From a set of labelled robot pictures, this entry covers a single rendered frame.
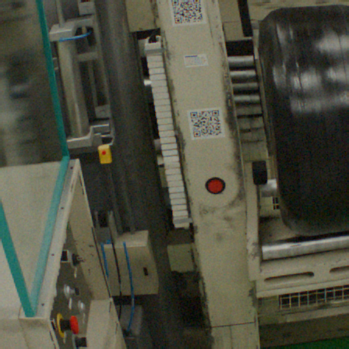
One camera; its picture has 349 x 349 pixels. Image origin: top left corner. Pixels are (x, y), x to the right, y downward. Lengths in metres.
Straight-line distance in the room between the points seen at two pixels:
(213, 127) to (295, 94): 0.27
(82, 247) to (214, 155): 0.37
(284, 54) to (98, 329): 0.74
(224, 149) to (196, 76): 0.19
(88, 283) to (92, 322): 0.10
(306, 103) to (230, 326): 0.76
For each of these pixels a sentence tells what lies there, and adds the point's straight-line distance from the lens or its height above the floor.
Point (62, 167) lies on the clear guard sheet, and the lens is 2.02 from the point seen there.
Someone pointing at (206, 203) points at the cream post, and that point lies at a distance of 2.32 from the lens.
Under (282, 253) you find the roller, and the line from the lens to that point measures 2.31.
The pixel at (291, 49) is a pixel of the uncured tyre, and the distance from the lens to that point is 2.08.
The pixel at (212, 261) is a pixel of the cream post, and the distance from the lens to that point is 2.41.
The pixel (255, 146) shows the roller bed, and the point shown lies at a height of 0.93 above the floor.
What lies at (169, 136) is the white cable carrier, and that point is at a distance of 2.25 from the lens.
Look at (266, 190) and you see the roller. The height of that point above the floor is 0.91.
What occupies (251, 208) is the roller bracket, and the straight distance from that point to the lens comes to 2.40.
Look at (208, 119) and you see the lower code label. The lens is 2.21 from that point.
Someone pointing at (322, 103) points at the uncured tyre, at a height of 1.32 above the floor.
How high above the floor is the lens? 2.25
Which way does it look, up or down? 30 degrees down
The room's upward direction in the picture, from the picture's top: 9 degrees counter-clockwise
